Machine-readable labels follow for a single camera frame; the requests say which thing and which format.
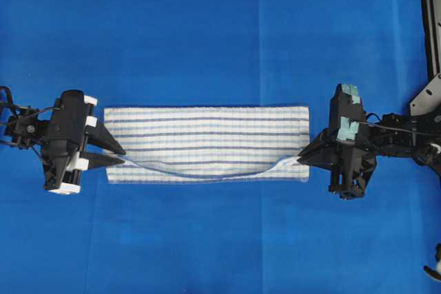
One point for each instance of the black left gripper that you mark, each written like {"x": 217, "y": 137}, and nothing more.
{"x": 65, "y": 136}

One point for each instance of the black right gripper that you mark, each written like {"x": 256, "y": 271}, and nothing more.
{"x": 354, "y": 160}

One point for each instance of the white blue striped towel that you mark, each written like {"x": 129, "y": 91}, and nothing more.
{"x": 192, "y": 145}

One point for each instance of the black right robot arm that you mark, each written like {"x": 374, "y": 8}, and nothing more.
{"x": 400, "y": 136}

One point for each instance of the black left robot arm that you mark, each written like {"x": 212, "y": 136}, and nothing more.
{"x": 26, "y": 127}

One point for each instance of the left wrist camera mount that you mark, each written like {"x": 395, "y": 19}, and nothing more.
{"x": 60, "y": 180}

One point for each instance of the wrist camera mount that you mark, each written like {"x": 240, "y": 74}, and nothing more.
{"x": 60, "y": 180}
{"x": 349, "y": 113}

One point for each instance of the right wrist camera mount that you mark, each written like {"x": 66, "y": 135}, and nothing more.
{"x": 349, "y": 113}

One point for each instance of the black table edge rail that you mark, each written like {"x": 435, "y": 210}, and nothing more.
{"x": 429, "y": 97}

